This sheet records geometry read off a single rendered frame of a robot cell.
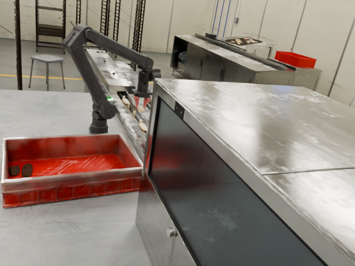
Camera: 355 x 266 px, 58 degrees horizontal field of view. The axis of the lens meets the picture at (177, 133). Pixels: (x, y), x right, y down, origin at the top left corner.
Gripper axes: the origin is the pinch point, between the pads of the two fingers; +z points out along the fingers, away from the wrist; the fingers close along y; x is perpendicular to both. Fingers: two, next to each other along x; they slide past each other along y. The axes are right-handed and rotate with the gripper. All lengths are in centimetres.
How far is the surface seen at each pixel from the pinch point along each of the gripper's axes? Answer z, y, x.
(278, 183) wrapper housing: -37, 21, 133
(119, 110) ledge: 7.0, 8.3, -12.8
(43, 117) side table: 11, 49, -12
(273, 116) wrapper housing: -37, 4, 108
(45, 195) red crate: 8, 49, 65
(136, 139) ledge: 6.9, 8.6, 26.0
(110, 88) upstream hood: 3.6, 7.7, -45.1
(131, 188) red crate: 10, 19, 63
